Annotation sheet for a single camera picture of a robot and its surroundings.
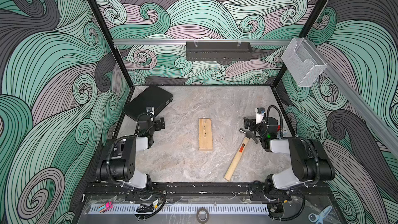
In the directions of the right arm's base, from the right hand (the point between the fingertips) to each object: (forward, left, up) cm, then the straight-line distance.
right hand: (250, 116), depth 93 cm
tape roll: (-48, +34, -4) cm, 59 cm away
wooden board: (-10, +29, -2) cm, 30 cm away
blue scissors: (-49, -20, -6) cm, 54 cm away
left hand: (+1, +60, 0) cm, 60 cm away
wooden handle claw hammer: (-28, +15, -5) cm, 32 cm away
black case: (+23, +67, -7) cm, 71 cm away
